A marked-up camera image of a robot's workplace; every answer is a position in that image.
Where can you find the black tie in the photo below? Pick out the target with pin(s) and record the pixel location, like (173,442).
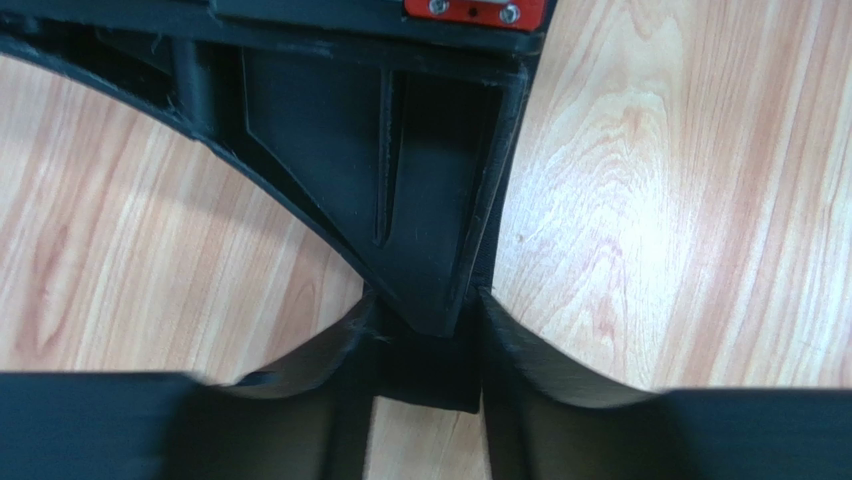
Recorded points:
(432,366)

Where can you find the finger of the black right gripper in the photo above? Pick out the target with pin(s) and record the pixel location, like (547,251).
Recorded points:
(287,92)

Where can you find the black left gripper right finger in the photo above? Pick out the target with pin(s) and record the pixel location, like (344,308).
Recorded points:
(548,416)

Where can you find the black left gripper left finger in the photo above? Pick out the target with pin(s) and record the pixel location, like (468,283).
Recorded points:
(304,416)

